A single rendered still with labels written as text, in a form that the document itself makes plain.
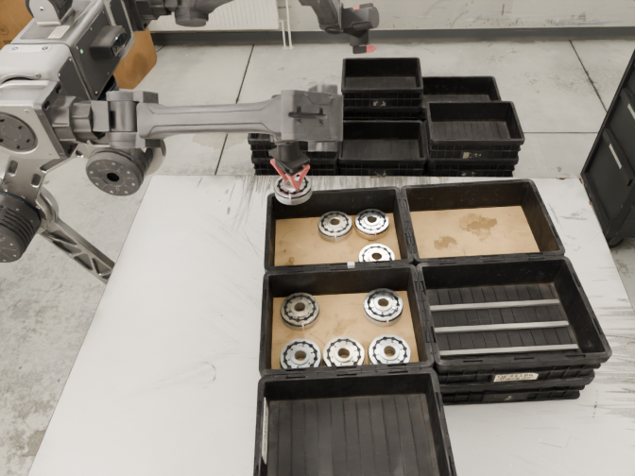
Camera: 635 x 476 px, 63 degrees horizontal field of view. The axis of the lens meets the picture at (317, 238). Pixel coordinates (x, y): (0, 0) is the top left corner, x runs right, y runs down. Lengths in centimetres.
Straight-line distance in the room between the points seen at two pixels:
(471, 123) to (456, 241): 113
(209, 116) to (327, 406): 73
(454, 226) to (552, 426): 60
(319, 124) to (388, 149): 177
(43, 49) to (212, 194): 96
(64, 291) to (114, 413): 137
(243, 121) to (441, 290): 82
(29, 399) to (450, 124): 222
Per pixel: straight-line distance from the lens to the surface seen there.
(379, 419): 127
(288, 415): 128
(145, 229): 191
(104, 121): 103
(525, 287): 153
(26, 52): 119
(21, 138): 111
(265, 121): 84
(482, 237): 162
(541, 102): 379
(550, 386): 142
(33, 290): 291
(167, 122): 96
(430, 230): 160
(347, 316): 140
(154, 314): 166
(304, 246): 155
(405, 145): 263
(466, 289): 149
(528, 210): 169
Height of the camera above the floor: 200
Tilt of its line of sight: 48 degrees down
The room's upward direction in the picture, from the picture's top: 4 degrees counter-clockwise
